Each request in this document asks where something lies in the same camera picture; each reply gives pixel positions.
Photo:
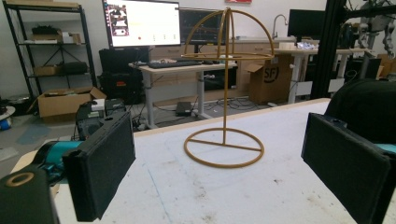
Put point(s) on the dark monitor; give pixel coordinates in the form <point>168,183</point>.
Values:
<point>199,28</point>

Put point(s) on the stack of black cases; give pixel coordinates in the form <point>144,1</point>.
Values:
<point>120,74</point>

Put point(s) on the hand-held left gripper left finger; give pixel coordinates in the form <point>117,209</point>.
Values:
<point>99,168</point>

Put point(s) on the monitor with white screen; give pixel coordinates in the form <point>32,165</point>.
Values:
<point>146,23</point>

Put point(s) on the silver faucet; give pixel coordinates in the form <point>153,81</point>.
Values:
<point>278,23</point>

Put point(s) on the black keyboard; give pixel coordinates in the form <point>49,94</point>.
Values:
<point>174,64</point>

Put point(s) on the black equipment box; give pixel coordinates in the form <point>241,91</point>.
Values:
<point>90,119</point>

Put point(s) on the black hat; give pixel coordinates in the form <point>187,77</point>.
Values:
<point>367,105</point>

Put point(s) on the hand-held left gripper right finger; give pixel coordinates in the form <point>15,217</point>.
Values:
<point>345,161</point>

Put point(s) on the cardboard box with black logo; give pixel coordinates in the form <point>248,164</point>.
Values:
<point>269,82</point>

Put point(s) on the black monitor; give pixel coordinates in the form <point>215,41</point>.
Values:
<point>306,23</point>

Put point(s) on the black metal frame post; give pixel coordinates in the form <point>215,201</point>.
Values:
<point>328,49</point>

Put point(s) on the black metal shelf rack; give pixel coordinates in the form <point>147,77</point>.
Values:
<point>82,37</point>

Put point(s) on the grey robot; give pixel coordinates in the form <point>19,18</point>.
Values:
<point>376,25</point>

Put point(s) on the black power adapter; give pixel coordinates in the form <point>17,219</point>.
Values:
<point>183,109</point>

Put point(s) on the open cardboard box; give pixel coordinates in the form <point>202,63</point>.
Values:
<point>62,104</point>

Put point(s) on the wooden desk with white legs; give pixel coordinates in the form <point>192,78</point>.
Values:
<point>186,69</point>

